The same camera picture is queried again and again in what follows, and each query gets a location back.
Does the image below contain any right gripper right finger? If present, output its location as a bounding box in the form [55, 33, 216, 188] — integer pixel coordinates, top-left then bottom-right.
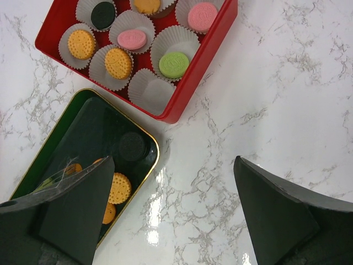
[233, 156, 352, 264]

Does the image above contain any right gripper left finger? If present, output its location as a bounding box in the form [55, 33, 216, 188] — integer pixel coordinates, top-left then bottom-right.
[1, 156, 115, 264]

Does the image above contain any orange round biscuit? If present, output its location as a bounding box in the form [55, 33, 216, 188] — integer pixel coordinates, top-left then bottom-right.
[133, 0, 161, 15]
[104, 47, 132, 80]
[67, 30, 95, 60]

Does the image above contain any pink sandwich cookie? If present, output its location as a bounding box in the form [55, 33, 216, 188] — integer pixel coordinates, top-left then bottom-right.
[188, 2, 218, 33]
[117, 29, 147, 50]

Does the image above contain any black sandwich cookie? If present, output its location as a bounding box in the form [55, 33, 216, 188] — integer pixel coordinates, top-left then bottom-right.
[119, 132, 147, 162]
[90, 2, 116, 30]

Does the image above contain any orange chocolate chip cookie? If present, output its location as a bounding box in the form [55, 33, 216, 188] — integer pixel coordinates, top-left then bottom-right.
[103, 203, 116, 224]

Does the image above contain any orange dotted biscuit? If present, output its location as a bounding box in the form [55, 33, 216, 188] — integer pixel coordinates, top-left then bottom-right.
[108, 173, 132, 204]

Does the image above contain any black green cookie tray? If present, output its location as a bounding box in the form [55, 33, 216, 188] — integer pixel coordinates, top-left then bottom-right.
[8, 88, 161, 248]

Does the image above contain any white paper cup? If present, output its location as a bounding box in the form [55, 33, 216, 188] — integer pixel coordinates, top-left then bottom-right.
[175, 0, 224, 34]
[130, 0, 176, 18]
[76, 0, 117, 32]
[151, 25, 200, 82]
[89, 45, 134, 91]
[127, 68, 176, 116]
[109, 10, 156, 54]
[58, 23, 98, 70]

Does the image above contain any red cookie box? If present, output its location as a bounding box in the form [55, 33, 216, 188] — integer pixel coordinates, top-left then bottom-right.
[35, 1, 238, 124]

